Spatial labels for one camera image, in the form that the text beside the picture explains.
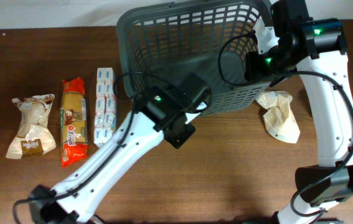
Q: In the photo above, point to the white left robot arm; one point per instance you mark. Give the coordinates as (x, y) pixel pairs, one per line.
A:
(157, 115)

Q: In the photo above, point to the crumpled beige paper bag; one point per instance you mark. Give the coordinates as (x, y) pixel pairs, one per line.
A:
(279, 119)

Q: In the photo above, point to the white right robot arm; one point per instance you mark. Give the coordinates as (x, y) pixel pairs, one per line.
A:
(316, 51)

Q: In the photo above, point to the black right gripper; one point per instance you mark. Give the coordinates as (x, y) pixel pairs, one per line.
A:
(252, 64)

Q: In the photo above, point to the white tissue multipack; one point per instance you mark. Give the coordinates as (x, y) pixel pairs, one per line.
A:
(105, 107)

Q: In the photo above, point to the white brown bread bag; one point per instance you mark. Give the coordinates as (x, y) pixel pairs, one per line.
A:
(33, 137)

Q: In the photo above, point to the grey plastic basket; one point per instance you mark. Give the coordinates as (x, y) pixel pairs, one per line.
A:
(172, 40)

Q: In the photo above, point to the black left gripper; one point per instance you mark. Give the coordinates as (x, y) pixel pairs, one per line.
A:
(177, 147)

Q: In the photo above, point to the orange biscuit packet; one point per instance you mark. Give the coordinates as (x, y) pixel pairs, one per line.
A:
(73, 122)

